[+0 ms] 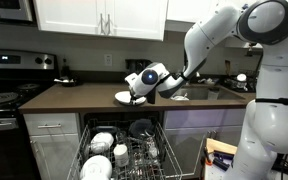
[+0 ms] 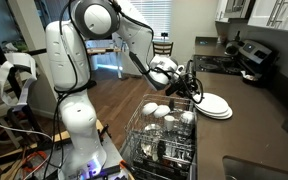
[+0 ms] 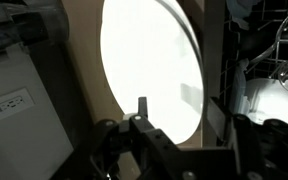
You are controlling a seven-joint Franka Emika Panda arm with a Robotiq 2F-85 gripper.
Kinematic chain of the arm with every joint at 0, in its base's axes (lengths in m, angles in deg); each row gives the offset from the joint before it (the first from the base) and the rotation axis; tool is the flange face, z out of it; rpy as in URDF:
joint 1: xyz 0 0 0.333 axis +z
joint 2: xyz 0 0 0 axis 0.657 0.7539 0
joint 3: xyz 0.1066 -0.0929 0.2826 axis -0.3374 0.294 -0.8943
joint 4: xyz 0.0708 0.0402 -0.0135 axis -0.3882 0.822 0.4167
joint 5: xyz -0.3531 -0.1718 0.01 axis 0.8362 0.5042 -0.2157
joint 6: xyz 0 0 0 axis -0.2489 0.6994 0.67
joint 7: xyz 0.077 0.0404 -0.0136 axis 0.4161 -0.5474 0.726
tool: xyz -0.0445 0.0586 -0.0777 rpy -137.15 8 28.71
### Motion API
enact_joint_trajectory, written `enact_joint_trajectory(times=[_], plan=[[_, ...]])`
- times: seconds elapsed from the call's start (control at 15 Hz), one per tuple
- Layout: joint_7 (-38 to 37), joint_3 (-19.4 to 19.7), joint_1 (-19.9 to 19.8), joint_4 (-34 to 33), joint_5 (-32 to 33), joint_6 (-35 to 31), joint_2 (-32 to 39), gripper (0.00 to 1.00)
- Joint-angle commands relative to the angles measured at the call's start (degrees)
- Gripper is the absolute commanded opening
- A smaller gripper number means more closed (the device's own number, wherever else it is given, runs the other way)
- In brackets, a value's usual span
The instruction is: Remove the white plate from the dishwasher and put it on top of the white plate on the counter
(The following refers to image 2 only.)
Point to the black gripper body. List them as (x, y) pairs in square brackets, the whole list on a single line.
[(185, 86)]

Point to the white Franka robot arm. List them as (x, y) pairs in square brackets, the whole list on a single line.
[(80, 113)]

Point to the black rack clip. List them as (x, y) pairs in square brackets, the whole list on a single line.
[(171, 104)]

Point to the white bowl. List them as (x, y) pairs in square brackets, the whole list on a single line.
[(187, 117), (149, 108), (162, 111)]

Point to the white printed mug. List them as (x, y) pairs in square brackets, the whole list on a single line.
[(169, 122)]

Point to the black electric stove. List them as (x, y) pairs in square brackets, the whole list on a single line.
[(224, 65)]

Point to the wooden chair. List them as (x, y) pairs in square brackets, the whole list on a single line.
[(163, 48)]

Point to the dark round kettle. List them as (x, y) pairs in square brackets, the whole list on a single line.
[(232, 48)]

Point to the black cutlery basket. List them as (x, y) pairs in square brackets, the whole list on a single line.
[(164, 160)]

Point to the white window blinds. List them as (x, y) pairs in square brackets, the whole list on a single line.
[(157, 18)]

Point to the white desk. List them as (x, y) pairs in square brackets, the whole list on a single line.
[(100, 51)]

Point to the kitchen sink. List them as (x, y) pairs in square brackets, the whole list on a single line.
[(257, 170)]

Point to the steel microwave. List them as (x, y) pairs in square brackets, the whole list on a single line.
[(239, 8)]

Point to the orange tool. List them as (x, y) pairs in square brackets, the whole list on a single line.
[(122, 163)]

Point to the black equipment stand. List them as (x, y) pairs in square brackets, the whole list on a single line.
[(15, 85)]

